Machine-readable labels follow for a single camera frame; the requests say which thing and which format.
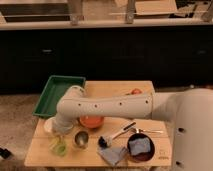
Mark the green plastic cup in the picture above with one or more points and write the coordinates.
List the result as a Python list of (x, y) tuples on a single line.
[(58, 147)]

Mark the green plastic tray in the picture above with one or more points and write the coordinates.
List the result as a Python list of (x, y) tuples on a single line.
[(54, 89)]

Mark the white lidded container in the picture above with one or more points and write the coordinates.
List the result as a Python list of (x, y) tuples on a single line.
[(48, 125)]

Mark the silver fork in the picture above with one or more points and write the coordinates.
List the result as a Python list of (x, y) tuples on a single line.
[(137, 130)]

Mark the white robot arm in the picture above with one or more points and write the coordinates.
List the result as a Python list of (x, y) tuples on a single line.
[(190, 111)]

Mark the blue sponge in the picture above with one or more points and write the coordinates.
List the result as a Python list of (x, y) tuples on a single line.
[(140, 145)]

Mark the small metal cup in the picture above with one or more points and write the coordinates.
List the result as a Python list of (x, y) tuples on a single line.
[(81, 139)]

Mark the red tomato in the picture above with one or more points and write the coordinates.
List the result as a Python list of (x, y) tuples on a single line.
[(136, 91)]

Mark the orange bowl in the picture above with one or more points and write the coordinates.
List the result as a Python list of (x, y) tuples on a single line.
[(91, 121)]

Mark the blue grey cloth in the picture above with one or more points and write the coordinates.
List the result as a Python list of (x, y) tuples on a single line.
[(112, 155)]

